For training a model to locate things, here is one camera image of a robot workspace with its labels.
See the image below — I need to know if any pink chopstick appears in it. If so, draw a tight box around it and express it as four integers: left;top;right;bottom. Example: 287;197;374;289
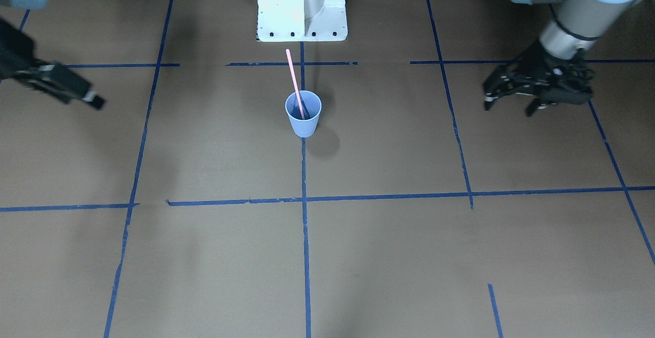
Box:
285;48;306;120

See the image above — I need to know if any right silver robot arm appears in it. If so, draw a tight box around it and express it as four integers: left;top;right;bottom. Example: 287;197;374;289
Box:
1;0;105;110

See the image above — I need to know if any white mounting post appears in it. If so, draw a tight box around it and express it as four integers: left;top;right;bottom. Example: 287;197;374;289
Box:
256;0;348;42

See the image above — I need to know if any blue paper cup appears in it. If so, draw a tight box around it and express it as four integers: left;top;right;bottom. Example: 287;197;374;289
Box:
285;89;322;138

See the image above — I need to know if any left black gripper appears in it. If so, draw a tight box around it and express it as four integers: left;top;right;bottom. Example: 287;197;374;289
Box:
483;40;563;117

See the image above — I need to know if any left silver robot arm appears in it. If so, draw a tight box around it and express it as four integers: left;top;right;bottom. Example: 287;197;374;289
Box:
483;0;641;117

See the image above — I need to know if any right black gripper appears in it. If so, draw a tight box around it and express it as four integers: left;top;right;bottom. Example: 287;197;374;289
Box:
1;18;105;110

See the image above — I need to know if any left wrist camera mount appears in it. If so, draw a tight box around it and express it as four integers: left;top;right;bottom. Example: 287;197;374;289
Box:
547;48;596;105

